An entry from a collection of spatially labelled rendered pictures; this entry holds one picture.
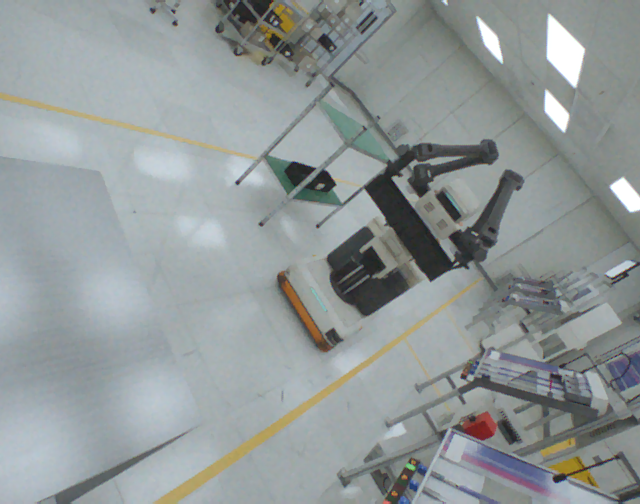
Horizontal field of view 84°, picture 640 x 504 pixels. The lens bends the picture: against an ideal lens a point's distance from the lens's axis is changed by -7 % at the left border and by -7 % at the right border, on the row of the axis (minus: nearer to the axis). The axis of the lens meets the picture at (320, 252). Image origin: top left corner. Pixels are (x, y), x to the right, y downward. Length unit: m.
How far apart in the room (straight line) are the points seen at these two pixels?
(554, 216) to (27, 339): 9.70
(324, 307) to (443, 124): 8.47
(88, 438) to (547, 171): 9.78
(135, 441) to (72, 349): 0.21
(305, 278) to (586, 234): 8.13
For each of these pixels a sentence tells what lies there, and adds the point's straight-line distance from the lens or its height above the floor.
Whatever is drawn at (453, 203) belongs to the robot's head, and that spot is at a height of 1.28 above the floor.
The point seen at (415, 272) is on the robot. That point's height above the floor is 0.79.
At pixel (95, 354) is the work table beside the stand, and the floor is 0.80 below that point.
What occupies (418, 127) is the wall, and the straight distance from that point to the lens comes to 10.66.
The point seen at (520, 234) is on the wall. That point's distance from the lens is 9.90.
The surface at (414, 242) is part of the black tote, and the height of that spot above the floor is 1.07.
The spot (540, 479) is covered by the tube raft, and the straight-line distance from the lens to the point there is 1.94.
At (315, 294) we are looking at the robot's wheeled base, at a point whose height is 0.25.
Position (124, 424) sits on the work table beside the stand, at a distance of 0.82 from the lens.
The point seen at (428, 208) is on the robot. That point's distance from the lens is 2.28.
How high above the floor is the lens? 1.52
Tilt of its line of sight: 26 degrees down
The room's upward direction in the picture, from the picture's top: 51 degrees clockwise
